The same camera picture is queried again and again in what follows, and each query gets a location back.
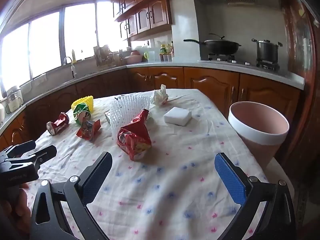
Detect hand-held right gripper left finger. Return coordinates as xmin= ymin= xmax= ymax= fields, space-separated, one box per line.
xmin=30 ymin=151 xmax=113 ymax=240

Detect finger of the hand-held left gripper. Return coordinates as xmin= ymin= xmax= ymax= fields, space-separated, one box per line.
xmin=0 ymin=140 xmax=37 ymax=159
xmin=7 ymin=145 xmax=57 ymax=167

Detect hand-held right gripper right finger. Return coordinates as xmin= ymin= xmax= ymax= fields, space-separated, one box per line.
xmin=215 ymin=152 xmax=297 ymax=240

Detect white sponge block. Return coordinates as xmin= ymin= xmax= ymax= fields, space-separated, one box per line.
xmin=164 ymin=107 xmax=192 ymax=127

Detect person's left hand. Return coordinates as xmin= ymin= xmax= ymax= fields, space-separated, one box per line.
xmin=14 ymin=188 xmax=32 ymax=227

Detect crushed red can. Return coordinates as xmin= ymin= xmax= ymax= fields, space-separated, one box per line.
xmin=46 ymin=112 xmax=70 ymax=136

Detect white electric kettle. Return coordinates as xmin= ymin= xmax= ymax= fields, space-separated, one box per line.
xmin=5 ymin=86 xmax=24 ymax=113

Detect small red snack wrapper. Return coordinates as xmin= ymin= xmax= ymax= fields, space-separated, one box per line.
xmin=76 ymin=119 xmax=101 ymax=142

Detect large red snack bag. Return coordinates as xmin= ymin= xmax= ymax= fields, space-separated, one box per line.
xmin=117 ymin=109 xmax=152 ymax=161

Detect crushed green can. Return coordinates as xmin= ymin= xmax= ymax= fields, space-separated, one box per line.
xmin=72 ymin=104 xmax=92 ymax=125

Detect floral white tablecloth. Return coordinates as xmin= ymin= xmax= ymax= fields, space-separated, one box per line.
xmin=22 ymin=88 xmax=269 ymax=240

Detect yellow foam fruit net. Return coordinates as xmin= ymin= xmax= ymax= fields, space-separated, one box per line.
xmin=71 ymin=95 xmax=95 ymax=113

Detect white foam fruit net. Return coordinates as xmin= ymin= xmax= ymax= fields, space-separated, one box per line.
xmin=109 ymin=93 xmax=150 ymax=140

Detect chrome sink faucet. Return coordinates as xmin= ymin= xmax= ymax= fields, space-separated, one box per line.
xmin=63 ymin=57 xmax=77 ymax=78

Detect wooden lower cabinets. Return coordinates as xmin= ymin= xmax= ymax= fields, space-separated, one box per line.
xmin=0 ymin=66 xmax=300 ymax=145

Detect wooden cabinets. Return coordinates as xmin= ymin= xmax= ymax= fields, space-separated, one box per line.
xmin=0 ymin=66 xmax=300 ymax=145
xmin=109 ymin=0 xmax=184 ymax=40

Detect crumpled white tissue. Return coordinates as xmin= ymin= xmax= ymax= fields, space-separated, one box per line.
xmin=150 ymin=84 xmax=169 ymax=106

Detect kitchen window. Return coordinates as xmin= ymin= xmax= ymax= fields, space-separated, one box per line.
xmin=0 ymin=2 xmax=128 ymax=98

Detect dish rack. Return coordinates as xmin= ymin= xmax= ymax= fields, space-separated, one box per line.
xmin=93 ymin=44 xmax=118 ymax=67

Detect gas stove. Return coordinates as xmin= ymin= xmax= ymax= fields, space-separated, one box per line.
xmin=197 ymin=53 xmax=280 ymax=72

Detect pink basin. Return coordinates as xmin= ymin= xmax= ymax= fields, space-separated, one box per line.
xmin=124 ymin=50 xmax=143 ymax=64

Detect grey kitchen countertop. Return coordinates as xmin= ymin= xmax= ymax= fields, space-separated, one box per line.
xmin=0 ymin=60 xmax=305 ymax=130

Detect black wok with lid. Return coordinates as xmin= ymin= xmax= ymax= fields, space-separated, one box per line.
xmin=184 ymin=33 xmax=242 ymax=55

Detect steel cooking pot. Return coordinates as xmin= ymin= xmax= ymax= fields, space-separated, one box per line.
xmin=251 ymin=38 xmax=283 ymax=63

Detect wooden glass door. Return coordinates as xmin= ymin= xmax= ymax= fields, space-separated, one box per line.
xmin=282 ymin=0 xmax=318 ymax=165

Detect wooden upper cabinets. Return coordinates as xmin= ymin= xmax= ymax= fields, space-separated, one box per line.
xmin=109 ymin=0 xmax=184 ymax=40

